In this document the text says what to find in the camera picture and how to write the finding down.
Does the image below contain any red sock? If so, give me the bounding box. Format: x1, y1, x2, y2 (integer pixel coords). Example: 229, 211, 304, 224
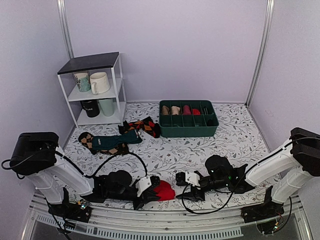
153, 180, 176, 202
192, 108, 201, 116

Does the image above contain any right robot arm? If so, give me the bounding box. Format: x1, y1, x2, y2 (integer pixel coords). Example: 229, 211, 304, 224
175, 127, 320, 202

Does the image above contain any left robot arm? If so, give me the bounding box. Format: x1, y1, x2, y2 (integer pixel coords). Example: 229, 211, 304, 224
7, 132, 161, 217

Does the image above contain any floral table cloth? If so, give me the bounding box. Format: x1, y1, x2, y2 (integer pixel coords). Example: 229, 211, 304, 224
64, 102, 281, 211

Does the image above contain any black orange argyle sock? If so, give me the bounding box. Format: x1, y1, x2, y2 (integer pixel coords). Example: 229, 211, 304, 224
118, 116, 161, 139

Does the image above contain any green divided organizer box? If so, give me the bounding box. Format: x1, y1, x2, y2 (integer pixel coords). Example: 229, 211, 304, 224
159, 100, 219, 138

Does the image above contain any maroon rolled sock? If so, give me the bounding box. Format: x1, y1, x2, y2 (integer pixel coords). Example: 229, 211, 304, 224
182, 104, 192, 116

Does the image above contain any dark teal sock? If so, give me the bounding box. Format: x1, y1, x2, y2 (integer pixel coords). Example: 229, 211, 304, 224
91, 130, 143, 151

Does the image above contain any beige rolled sock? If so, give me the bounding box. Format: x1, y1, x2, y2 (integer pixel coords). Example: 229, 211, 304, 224
171, 105, 181, 116

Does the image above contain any red rolled sock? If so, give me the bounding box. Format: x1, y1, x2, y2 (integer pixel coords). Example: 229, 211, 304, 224
192, 108, 201, 116

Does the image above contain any tan rolled sock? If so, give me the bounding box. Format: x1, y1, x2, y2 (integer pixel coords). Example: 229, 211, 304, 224
161, 105, 170, 116

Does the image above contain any brown argyle sock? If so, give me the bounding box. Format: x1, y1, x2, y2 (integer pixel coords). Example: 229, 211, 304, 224
78, 132, 129, 155

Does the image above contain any mint green mug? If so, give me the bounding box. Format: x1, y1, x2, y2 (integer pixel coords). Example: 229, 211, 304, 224
98, 98, 115, 117

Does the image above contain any black mug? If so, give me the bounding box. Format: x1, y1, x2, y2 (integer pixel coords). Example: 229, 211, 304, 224
80, 99, 100, 118

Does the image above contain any cream mug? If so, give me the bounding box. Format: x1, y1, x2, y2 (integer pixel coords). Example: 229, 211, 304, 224
89, 72, 111, 95

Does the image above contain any teal patterned mug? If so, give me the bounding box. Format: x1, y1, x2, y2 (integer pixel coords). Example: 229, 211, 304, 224
73, 71, 91, 93

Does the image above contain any white shelf rack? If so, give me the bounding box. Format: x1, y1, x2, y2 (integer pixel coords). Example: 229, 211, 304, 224
57, 52, 127, 128

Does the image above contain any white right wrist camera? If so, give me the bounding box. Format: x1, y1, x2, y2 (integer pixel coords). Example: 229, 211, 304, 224
185, 171, 201, 187

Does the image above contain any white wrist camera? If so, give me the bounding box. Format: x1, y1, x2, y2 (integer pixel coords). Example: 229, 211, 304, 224
185, 171, 201, 187
135, 176, 152, 198

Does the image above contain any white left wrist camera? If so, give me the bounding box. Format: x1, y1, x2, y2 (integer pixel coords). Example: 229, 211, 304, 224
135, 176, 152, 198

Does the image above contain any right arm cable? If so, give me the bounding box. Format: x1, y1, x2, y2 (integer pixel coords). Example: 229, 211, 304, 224
181, 186, 235, 215

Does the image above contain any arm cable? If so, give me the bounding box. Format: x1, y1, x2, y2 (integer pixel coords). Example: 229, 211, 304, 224
181, 186, 235, 215
84, 151, 148, 180

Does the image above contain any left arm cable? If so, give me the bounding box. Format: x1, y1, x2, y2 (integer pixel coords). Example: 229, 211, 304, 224
84, 151, 148, 180

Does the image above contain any aluminium front rail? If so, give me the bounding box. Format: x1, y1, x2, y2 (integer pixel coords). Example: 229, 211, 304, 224
21, 193, 313, 240

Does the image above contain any right aluminium corner post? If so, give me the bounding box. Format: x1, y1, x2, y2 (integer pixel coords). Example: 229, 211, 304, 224
245, 0, 275, 108

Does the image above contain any aluminium corner post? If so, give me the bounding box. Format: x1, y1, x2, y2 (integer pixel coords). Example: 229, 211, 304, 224
245, 0, 275, 108
56, 0, 74, 59

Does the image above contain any left aluminium corner post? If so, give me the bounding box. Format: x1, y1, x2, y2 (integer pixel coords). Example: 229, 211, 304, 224
56, 0, 74, 59

